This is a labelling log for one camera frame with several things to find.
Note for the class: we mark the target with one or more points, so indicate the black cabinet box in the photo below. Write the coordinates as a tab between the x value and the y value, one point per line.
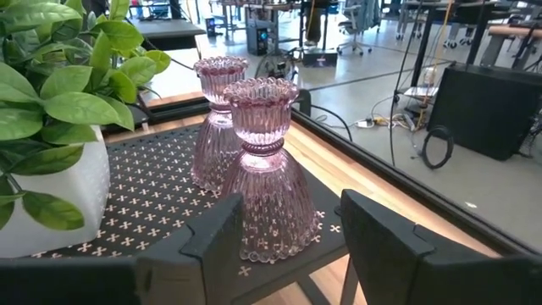
487	110

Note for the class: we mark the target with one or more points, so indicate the black desk frame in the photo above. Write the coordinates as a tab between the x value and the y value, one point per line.
423	51

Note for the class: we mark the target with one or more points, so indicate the black perforated metal shelf riser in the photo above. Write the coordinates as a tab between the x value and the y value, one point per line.
148	190

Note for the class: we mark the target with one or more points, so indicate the black floor box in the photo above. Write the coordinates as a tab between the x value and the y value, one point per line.
319	58

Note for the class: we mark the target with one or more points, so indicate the black table corner bracket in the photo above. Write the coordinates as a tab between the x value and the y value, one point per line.
304	101

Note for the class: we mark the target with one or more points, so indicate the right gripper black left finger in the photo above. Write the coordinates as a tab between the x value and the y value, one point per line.
207	271

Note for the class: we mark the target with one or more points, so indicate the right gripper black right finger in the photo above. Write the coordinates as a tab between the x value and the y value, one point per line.
402	271

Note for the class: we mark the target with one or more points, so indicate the black computer tower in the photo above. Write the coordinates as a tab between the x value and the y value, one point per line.
258	38

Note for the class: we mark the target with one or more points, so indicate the grey office chair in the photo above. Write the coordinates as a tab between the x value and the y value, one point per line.
360	17

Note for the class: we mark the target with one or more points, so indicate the white plant pot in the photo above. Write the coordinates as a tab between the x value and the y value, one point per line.
63	199

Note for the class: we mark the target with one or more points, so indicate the black side table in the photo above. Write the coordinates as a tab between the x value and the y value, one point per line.
169	31

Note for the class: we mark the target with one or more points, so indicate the brown cardboard roll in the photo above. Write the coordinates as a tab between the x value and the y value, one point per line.
516	31

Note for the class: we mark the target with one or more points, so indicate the white power strip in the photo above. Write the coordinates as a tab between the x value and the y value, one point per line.
364	123

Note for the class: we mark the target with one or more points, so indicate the green artificial leafy plant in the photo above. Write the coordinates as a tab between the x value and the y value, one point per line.
76	108

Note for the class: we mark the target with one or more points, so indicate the pink ribbed glass candle holder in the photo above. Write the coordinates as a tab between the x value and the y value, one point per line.
271	190
216	140

